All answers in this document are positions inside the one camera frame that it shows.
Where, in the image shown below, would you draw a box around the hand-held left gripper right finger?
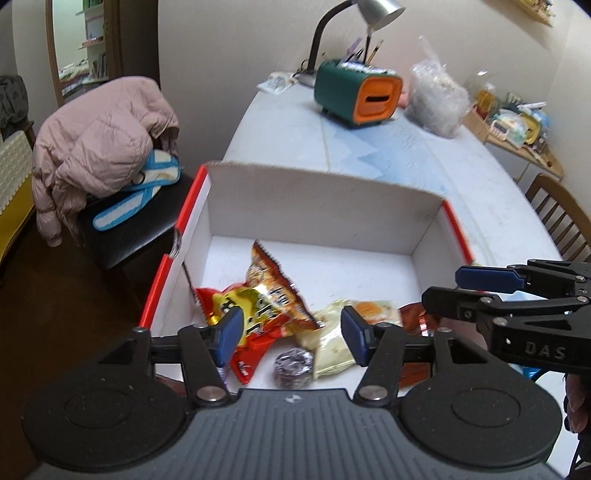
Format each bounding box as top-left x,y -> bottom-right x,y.
341,305 -> 481,408

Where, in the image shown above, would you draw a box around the pale yellow snack packet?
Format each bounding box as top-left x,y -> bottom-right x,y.
295,307 -> 365,380

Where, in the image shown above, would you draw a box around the red yellow snack packet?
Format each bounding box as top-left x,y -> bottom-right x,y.
195,240 -> 321,386

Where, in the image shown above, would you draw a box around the brown door frame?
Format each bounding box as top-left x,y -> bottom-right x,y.
44,0 -> 123,109

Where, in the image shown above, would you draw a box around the person's right hand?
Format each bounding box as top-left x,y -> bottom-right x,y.
564,374 -> 591,435

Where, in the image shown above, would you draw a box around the orange green tissue box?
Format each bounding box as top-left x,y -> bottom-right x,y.
314,59 -> 404,129

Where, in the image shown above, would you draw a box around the purple candy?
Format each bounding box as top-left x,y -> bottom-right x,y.
272,347 -> 315,386

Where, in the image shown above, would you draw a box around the orange green snack packet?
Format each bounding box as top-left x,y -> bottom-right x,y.
339,300 -> 403,329

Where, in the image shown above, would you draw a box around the wooden chair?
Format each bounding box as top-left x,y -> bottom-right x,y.
524,173 -> 591,264

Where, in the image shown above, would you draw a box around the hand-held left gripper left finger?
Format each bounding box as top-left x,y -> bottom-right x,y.
113,306 -> 245,408

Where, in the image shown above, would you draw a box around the black seat chair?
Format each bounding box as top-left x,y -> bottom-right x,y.
76,171 -> 197,305

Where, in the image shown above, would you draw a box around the wooden wall shelf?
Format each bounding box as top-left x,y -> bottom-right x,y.
510,0 -> 555,27

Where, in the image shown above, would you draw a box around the white lattice cushion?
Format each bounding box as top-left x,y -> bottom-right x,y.
0,129 -> 35,241

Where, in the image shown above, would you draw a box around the silver desk lamp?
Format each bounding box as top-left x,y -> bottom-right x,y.
298,0 -> 406,88

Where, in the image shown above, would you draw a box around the clear plastic bag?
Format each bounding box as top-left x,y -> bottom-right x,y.
409,36 -> 472,139

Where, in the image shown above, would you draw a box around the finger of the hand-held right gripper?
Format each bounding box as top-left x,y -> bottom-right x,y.
421,286 -> 591,326
455,259 -> 591,297

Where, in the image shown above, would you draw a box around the dark clothes heap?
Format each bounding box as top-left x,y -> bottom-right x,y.
0,75 -> 35,139

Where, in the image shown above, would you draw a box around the blue white slippers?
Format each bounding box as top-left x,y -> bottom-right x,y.
91,148 -> 182,232

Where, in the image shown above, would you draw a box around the dark red snack packet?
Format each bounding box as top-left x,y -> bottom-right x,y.
397,302 -> 439,387

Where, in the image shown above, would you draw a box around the yellow bench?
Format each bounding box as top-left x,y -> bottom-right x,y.
0,175 -> 38,268

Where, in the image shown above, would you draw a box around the white cabinet with wooden top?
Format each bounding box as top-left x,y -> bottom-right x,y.
462,108 -> 565,185

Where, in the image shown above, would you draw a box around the pink puffer jacket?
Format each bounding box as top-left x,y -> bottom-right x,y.
31,76 -> 181,247

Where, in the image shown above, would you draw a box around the red and white cardboard box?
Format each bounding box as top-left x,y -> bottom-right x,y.
139,161 -> 476,385

